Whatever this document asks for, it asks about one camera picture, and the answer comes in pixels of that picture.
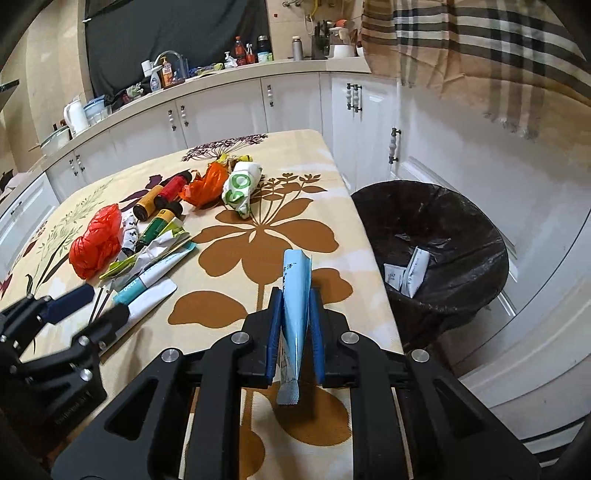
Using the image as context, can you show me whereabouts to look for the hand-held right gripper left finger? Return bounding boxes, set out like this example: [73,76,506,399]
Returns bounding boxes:
[51,287,284,480]

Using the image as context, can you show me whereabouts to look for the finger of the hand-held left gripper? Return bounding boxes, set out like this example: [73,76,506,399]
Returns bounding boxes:
[18,304,131,384]
[0,283,96,342]

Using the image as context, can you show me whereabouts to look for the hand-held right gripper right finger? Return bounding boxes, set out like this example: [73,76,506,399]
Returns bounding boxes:
[309,286,541,480]

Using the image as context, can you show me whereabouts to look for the light blue tube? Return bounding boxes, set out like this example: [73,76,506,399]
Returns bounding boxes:
[276,249,314,406]

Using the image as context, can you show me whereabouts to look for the red plastic bag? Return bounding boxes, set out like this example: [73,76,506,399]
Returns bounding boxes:
[69,205,124,281]

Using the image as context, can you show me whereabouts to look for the white teal toothpaste tube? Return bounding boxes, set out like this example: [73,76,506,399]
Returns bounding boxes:
[113,243,198,305]

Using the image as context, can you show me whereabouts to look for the orange yellow small bottle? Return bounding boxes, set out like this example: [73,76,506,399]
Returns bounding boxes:
[133,185,164,221]

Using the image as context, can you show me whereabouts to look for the white green plastic bag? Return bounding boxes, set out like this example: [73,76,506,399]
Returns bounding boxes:
[222,161,264,220]

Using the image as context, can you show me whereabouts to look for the orange plastic bag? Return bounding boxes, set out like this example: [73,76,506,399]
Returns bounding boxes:
[179,162,230,207]

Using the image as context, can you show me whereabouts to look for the black lined trash bin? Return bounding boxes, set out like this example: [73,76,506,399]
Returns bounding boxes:
[350,181,510,365]

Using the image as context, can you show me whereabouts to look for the black white patterned packet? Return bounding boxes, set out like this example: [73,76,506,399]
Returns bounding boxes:
[121,217,139,254]

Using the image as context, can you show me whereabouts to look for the white paper sachet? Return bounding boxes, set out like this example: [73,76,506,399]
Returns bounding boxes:
[384,263,408,290]
[402,247,430,298]

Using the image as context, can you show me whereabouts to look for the crumpled white green wrapper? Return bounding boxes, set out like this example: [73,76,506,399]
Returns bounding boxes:
[99,219,191,280]

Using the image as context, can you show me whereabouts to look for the green small bottle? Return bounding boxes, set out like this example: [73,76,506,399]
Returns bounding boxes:
[135,202,184,247]

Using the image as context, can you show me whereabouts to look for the red small bottle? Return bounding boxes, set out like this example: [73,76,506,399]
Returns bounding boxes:
[154,171,194,209]

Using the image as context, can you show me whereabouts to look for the glass bowl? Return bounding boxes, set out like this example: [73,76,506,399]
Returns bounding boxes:
[41,127,71,155]

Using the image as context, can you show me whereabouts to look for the white kettle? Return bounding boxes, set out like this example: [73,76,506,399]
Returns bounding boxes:
[63,98,89,136]

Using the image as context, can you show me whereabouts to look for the clear container blue lid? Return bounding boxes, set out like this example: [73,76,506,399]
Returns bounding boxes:
[84,96,106,126]

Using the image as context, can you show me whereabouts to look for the white kitchen cabinets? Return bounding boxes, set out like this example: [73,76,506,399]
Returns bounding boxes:
[0,69,591,457]

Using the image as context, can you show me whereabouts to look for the chrome faucet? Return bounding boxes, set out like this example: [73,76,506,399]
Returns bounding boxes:
[154,50,183,70]

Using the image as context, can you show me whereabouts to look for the black knife block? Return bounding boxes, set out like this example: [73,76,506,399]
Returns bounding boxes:
[311,21,331,60]

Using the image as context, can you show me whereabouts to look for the white blender jug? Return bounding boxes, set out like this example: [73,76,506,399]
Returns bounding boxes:
[329,19,355,58]

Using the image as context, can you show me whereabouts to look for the black curtain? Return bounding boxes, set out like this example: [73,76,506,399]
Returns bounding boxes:
[85,0,271,100]

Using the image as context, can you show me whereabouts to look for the beige plaid cloth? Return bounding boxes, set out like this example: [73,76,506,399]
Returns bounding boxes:
[360,0,591,139]

